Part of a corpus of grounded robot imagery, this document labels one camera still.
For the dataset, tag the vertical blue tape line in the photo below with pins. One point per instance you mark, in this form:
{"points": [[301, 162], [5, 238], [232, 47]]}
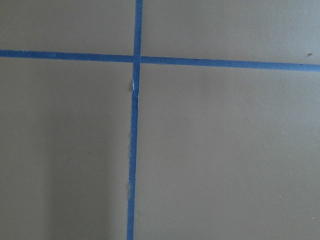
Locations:
{"points": [[136, 67]]}

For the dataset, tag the horizontal blue tape line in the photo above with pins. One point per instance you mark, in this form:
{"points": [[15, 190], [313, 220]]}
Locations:
{"points": [[160, 60]]}

